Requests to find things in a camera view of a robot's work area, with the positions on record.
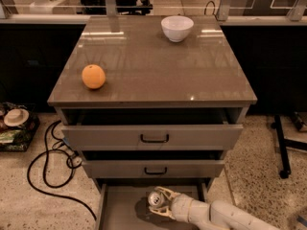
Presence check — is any white ceramic bowl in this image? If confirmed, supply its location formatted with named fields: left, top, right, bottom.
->
left=161, top=15, right=194, bottom=42

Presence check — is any black wheeled stand base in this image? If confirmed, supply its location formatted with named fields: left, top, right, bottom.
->
left=272, top=115, right=307, bottom=179

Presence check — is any bottom grey drawer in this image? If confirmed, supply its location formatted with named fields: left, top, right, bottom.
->
left=95, top=179, right=208, bottom=230

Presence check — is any orange fruit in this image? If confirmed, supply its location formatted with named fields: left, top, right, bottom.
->
left=82, top=64, right=106, bottom=89

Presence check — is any middle grey drawer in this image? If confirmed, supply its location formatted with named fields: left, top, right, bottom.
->
left=83, top=150, right=224, bottom=179

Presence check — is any straw hat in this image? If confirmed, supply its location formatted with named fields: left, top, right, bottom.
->
left=4, top=108, right=30, bottom=127

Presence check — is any black middle drawer handle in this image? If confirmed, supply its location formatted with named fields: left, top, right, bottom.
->
left=144, top=167, right=168, bottom=175

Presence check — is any grey drawer cabinet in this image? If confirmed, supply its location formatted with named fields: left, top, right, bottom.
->
left=47, top=14, right=258, bottom=230

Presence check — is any black floor cable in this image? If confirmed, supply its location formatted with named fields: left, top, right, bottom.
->
left=26, top=120, right=98, bottom=221

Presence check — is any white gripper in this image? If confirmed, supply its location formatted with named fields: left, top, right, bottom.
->
left=149, top=186, right=210, bottom=226

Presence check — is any black drawer handle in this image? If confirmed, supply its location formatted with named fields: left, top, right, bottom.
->
left=144, top=167, right=168, bottom=175
left=140, top=134, right=170, bottom=144

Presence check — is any top grey drawer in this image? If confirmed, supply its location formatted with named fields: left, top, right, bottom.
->
left=63, top=108, right=243, bottom=150

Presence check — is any black top drawer handle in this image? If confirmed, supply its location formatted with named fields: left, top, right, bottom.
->
left=140, top=134, right=170, bottom=144

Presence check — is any grey drawer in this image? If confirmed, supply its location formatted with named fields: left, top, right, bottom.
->
left=83, top=150, right=224, bottom=179
left=95, top=179, right=208, bottom=230
left=63, top=108, right=243, bottom=150

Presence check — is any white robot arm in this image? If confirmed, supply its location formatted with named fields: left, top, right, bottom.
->
left=148, top=187, right=280, bottom=230

